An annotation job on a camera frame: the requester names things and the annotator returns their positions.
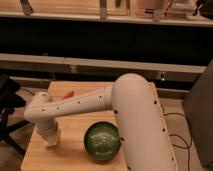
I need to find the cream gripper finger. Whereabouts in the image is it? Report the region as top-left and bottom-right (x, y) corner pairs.
(44, 130), (60, 148)

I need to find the orange carrot toy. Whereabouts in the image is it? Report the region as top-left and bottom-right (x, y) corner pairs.
(63, 91), (74, 99)

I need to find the black office chair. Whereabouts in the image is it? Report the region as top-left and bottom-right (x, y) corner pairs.
(0, 75), (40, 171)

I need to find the wooden table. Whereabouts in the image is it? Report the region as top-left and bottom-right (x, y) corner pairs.
(20, 81), (180, 171)

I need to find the black cable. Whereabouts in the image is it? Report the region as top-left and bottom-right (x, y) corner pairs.
(161, 105), (194, 171)

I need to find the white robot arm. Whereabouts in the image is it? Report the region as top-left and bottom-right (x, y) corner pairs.
(24, 73), (178, 171)

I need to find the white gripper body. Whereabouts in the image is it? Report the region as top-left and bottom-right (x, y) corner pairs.
(35, 120), (59, 139)

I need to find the green ceramic bowl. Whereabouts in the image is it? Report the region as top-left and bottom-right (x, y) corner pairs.
(84, 121), (121, 161)

